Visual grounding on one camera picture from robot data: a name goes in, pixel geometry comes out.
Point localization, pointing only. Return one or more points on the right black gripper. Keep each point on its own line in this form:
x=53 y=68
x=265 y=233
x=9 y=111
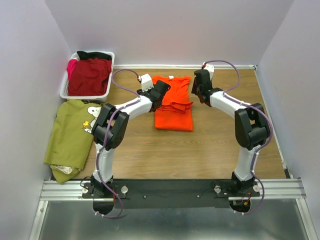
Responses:
x=198 y=81

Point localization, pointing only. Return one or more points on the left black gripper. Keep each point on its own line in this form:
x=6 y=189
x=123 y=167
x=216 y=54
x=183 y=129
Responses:
x=162 y=86

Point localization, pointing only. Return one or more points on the orange t shirt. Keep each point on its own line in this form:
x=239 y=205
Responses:
x=175 y=113

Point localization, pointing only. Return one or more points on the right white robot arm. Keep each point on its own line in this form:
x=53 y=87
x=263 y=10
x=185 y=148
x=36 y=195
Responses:
x=251 y=129

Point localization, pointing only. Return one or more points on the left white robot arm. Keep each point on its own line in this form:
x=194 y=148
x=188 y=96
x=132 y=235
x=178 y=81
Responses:
x=110 y=128

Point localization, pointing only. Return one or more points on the dark red t shirt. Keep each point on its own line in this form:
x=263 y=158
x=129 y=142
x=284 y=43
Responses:
x=90 y=77

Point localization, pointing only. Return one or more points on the black t shirt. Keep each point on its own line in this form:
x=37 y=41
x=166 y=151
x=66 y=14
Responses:
x=94 y=55

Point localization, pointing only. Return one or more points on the pink t shirt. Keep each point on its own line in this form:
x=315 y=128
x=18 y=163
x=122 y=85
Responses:
x=71 y=66

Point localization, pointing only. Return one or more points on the olive green snoopy t shirt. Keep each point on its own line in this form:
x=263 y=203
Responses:
x=71 y=138

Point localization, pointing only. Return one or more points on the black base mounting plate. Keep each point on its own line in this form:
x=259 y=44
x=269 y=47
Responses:
x=169 y=193

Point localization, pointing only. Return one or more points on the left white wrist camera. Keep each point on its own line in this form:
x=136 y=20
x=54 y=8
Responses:
x=146 y=82

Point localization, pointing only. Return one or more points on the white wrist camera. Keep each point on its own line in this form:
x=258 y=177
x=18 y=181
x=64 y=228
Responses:
x=210 y=68
x=146 y=82

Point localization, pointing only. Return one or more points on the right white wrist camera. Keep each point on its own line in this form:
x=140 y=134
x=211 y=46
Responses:
x=210 y=68

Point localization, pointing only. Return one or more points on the aluminium frame rail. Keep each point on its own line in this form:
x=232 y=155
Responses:
x=273 y=189

